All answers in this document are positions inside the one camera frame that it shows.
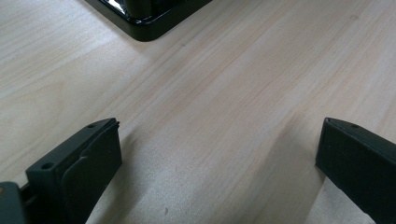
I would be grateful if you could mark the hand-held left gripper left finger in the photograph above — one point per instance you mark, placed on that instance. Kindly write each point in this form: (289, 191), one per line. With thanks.
(77, 177)

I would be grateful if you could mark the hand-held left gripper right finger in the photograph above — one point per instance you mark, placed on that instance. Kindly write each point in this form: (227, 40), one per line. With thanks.
(361, 168)

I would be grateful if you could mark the red and black shoe rack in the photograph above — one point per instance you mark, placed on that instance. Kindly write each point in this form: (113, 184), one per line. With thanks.
(149, 18)

